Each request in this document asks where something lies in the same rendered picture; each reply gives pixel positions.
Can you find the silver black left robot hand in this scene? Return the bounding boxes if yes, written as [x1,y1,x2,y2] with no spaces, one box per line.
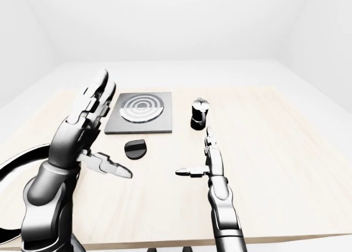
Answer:
[48,68,134,179]

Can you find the flat dark stove plate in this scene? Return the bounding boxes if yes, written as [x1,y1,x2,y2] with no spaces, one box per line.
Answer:
[104,91,174,135]

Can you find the round black stove knob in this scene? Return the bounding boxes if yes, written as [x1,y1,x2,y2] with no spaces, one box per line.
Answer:
[124,139,148,161]

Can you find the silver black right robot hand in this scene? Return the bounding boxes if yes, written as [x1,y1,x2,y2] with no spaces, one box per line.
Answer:
[175,125,225,182]

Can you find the black silver moka pot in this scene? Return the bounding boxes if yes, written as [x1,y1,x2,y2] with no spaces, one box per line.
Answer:
[190,97,210,132]

